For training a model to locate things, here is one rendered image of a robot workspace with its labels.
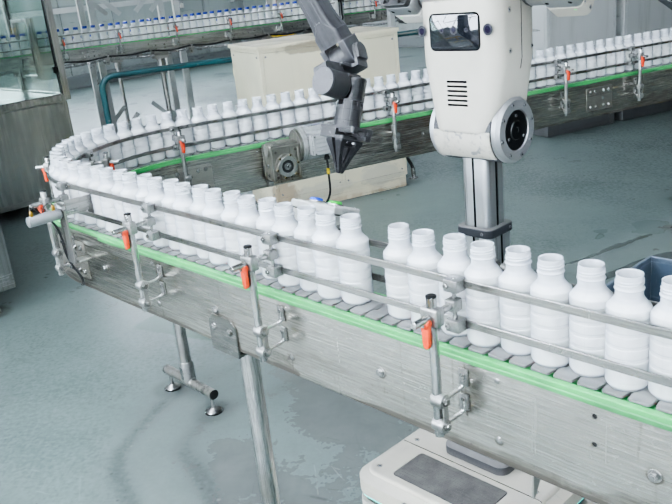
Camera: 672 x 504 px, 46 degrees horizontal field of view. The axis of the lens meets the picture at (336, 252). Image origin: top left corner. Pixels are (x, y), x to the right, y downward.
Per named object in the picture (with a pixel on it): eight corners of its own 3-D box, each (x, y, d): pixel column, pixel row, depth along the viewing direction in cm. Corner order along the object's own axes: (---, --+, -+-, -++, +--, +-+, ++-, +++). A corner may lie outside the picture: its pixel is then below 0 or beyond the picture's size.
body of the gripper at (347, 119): (351, 135, 163) (357, 99, 162) (318, 132, 170) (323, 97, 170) (372, 139, 168) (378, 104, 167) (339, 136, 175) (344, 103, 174)
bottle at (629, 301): (618, 397, 107) (621, 284, 102) (596, 377, 113) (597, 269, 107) (659, 388, 108) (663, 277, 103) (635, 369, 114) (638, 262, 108)
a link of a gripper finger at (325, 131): (336, 172, 166) (343, 128, 165) (313, 169, 171) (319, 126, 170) (358, 176, 170) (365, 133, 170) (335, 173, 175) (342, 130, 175)
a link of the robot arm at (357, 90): (373, 76, 168) (352, 75, 172) (353, 70, 163) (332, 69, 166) (368, 109, 169) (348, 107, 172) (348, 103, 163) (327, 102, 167)
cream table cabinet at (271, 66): (371, 171, 661) (358, 26, 622) (410, 185, 608) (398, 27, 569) (248, 198, 619) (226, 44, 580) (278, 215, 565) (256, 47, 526)
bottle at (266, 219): (291, 278, 162) (281, 201, 157) (262, 282, 162) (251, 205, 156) (290, 268, 168) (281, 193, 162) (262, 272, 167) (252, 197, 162)
